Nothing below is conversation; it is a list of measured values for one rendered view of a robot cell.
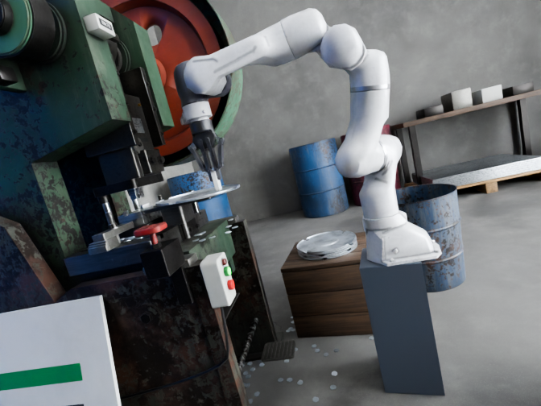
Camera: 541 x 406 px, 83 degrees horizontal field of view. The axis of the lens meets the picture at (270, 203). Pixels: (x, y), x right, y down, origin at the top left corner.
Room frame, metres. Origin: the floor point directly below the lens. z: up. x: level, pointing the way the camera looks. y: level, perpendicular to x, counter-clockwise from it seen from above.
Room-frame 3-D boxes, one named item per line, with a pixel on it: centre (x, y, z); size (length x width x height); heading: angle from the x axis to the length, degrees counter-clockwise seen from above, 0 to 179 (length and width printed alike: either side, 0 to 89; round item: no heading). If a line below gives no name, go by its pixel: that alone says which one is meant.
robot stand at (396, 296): (0.97, -0.34, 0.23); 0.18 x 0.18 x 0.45; 68
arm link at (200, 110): (1.08, 0.18, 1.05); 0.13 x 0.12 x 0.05; 170
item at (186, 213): (1.08, 0.29, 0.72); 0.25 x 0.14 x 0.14; 79
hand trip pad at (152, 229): (0.75, 0.30, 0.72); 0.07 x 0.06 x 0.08; 79
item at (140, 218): (1.11, 0.46, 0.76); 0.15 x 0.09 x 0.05; 169
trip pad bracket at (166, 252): (0.77, 0.30, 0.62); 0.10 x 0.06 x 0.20; 169
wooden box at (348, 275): (1.45, -0.22, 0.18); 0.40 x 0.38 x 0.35; 72
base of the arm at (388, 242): (0.95, -0.38, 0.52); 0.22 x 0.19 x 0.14; 68
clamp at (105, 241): (0.95, 0.50, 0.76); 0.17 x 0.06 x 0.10; 169
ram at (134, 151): (1.11, 0.42, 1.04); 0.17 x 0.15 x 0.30; 79
